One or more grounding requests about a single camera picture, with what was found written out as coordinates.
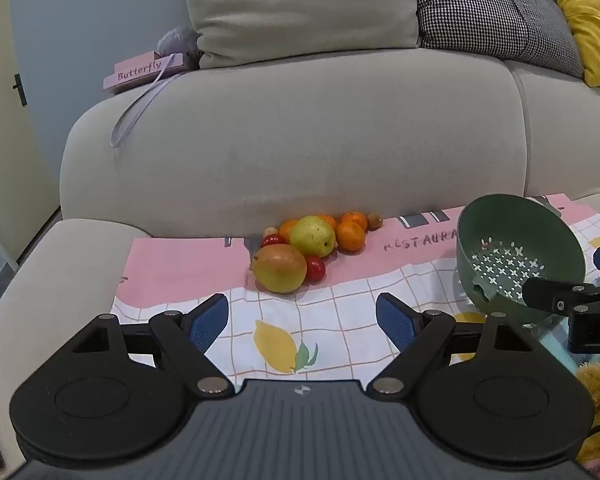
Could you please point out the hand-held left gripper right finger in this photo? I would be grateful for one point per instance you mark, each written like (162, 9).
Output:
(395, 320)

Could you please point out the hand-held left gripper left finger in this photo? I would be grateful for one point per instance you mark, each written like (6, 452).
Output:
(210, 320)

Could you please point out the green plastic colander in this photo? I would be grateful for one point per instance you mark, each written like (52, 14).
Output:
(520, 230)

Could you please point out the yellow pear with red blush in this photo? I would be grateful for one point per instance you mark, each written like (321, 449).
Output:
(279, 267)

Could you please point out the orange mandarin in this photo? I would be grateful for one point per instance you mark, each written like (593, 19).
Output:
(355, 217)
(287, 228)
(327, 220)
(351, 237)

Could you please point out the red cherry tomato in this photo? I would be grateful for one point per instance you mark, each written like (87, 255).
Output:
(272, 241)
(316, 268)

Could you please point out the small brown round fruit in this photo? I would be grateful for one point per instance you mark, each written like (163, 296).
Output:
(375, 221)
(270, 231)

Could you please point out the yellow green pear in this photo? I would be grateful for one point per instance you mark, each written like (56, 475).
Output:
(312, 235)

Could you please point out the teal striped fleece blanket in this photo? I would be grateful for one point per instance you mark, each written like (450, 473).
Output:
(555, 345)

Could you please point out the pink checked printed cloth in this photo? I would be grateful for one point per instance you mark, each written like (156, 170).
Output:
(355, 270)

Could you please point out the beige sofa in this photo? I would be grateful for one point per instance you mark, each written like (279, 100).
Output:
(305, 135)

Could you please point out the purple ribbon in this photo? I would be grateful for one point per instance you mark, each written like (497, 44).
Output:
(117, 136)

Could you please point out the pink gift box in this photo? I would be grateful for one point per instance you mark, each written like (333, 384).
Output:
(130, 77)

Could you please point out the cream door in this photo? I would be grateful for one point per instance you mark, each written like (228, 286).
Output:
(10, 160)

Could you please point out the houndstooth cushion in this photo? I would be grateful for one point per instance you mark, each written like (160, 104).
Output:
(480, 15)

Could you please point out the grey plush toy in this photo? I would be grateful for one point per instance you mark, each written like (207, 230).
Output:
(177, 42)

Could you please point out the beige cushion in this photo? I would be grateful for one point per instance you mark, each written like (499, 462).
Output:
(290, 5)

